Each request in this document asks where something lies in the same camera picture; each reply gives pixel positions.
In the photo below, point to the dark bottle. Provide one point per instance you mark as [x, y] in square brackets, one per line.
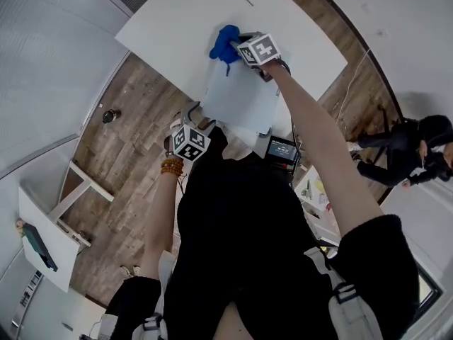
[110, 116]

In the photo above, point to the white desk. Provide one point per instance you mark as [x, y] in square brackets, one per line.
[46, 246]

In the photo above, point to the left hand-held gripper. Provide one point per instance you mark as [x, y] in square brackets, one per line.
[191, 144]

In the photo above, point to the dark teal box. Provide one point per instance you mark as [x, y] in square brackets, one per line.
[39, 246]

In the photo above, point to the small white side table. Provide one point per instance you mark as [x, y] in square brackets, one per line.
[315, 207]

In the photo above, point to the light blue board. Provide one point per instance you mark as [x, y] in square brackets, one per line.
[240, 101]

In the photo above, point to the person's right forearm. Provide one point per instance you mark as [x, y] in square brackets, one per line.
[318, 136]

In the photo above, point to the dark framed window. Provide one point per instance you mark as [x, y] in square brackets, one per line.
[430, 289]

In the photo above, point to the blue cloth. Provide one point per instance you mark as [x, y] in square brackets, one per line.
[224, 44]

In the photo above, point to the person's left forearm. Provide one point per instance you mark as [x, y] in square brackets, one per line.
[159, 218]

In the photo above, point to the person's black clothing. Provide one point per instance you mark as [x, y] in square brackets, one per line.
[240, 243]

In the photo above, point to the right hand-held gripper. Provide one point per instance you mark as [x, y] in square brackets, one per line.
[260, 50]

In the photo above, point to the small figurine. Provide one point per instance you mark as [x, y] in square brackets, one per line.
[20, 226]

